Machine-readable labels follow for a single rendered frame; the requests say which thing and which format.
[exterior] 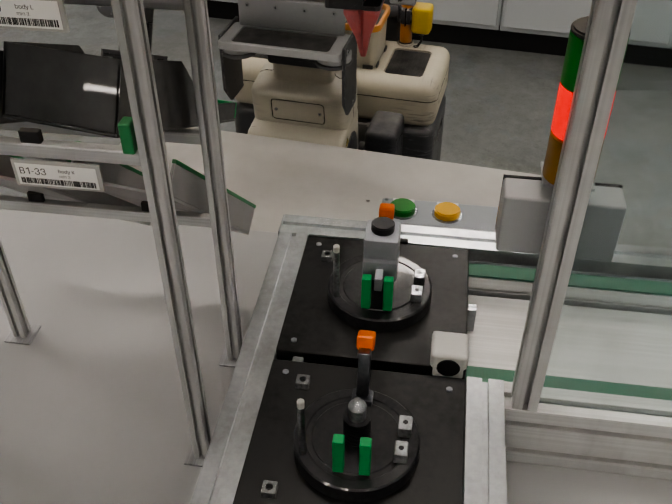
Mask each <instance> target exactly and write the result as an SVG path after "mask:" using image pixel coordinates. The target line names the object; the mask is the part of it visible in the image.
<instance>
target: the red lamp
mask: <svg viewBox="0 0 672 504"><path fill-rule="evenodd" d="M572 97H573V93H572V92H570V91H568V90H567V89H565V88H564V87H563V86H562V84H561V82H560V84H559V90H558V95H557V100H556V105H555V110H554V115H553V120H552V125H551V131H552V133H553V134H554V135H555V136H556V137H557V138H558V139H560V140H562V141H563V140H564V135H565V130H566V126H567V121H568V116H569V111H570V106H571V102H572Z"/></svg>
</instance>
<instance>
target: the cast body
mask: <svg viewBox="0 0 672 504"><path fill-rule="evenodd" d="M400 232H401V223H400V222H394V221H393V220H392V219H390V218H388V217H377V218H375V219H374V220H368V221H367V225H366V231H365V237H364V252H363V256H364V258H363V271H362V275H363V274H371V275H372V280H374V291H382V284H383V281H384V277H385V276H392V277H394V282H395V281H396V278H397V270H398V261H399V252H400Z"/></svg>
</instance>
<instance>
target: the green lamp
mask: <svg viewBox="0 0 672 504"><path fill-rule="evenodd" d="M583 44H584V40H582V39H580V38H578V37H577V36H575V35H574V33H573V32H572V31H571V30H570V33H569V38H568V43H567V48H566V54H565V59H564V64H563V69H562V74H561V79H560V82H561V84H562V86H563V87H564V88H565V89H567V90H568V91H570V92H572V93H573V92H574V87H575V83H576V78H577V73H578V68H579V63H580V59H581V54H582V49H583Z"/></svg>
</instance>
